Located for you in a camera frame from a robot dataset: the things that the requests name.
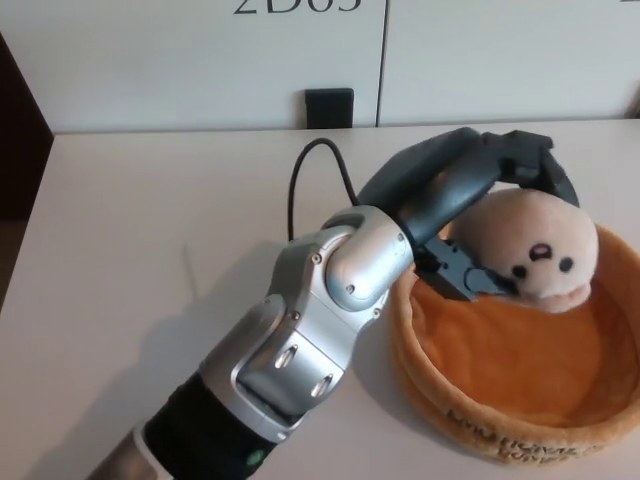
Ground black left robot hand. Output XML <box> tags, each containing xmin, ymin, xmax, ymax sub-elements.
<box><xmin>356</xmin><ymin>126</ymin><xmax>582</xmax><ymax>305</ymax></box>

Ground pink plush dumpling toy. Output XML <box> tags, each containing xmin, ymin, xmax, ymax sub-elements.
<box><xmin>449</xmin><ymin>188</ymin><xmax>602</xmax><ymax>314</ymax></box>

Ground orange round plush plate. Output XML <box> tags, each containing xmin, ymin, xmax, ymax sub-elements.
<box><xmin>387</xmin><ymin>219</ymin><xmax>640</xmax><ymax>474</ymax></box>

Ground white cabinet door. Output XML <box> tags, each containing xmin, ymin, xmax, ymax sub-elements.
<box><xmin>376</xmin><ymin>0</ymin><xmax>640</xmax><ymax>124</ymax></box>

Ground white cabinet door 2D03 print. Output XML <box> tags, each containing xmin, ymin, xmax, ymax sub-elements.
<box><xmin>0</xmin><ymin>0</ymin><xmax>389</xmax><ymax>134</ymax></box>

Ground dark brown cabinet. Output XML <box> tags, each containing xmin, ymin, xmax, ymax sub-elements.
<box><xmin>0</xmin><ymin>30</ymin><xmax>56</xmax><ymax>222</ymax></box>

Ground black wall socket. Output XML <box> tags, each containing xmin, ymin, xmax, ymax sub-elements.
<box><xmin>304</xmin><ymin>87</ymin><xmax>356</xmax><ymax>129</ymax></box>

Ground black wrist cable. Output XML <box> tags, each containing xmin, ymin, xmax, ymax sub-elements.
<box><xmin>286</xmin><ymin>138</ymin><xmax>362</xmax><ymax>243</ymax></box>

